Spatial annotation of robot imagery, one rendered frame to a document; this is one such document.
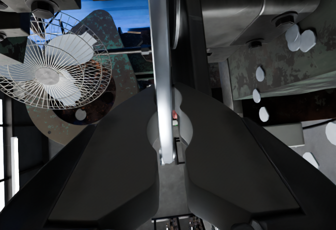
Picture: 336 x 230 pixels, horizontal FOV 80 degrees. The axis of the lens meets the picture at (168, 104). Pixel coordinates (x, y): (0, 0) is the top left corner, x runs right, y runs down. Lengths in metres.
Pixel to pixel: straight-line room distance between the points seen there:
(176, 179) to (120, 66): 5.85
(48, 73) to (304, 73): 1.01
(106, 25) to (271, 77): 1.51
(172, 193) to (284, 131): 6.80
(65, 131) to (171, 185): 5.77
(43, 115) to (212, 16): 1.61
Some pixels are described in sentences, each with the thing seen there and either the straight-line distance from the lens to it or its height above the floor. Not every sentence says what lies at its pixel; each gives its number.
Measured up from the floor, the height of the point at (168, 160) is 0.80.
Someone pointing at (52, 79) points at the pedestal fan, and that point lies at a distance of 1.11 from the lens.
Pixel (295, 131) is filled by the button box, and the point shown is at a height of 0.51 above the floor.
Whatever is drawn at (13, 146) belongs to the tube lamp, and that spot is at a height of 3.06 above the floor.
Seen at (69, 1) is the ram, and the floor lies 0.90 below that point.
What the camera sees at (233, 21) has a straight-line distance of 0.22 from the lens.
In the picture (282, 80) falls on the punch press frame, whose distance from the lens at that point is 0.30.
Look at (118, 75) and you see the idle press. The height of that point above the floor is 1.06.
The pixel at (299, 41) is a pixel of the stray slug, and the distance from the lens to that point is 0.27.
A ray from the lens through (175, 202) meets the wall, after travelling 7.32.
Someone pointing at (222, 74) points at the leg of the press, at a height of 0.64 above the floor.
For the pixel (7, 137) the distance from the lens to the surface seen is 6.04.
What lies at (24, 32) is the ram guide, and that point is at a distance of 0.38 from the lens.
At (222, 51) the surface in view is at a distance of 0.41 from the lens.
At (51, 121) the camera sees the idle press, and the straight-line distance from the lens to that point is 1.71.
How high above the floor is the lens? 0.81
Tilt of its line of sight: 4 degrees down
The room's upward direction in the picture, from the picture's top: 95 degrees counter-clockwise
